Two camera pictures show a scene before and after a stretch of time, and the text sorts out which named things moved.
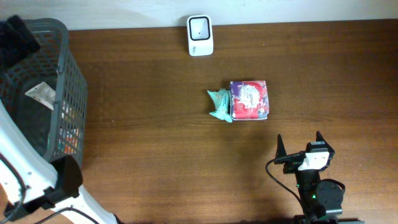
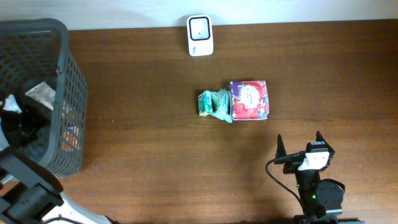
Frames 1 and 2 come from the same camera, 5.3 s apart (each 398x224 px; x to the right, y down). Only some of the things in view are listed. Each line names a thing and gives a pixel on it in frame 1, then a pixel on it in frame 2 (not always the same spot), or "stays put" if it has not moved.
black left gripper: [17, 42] to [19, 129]
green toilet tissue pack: [221, 100] stays put
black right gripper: [281, 151] stays put
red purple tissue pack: [249, 100] stays put
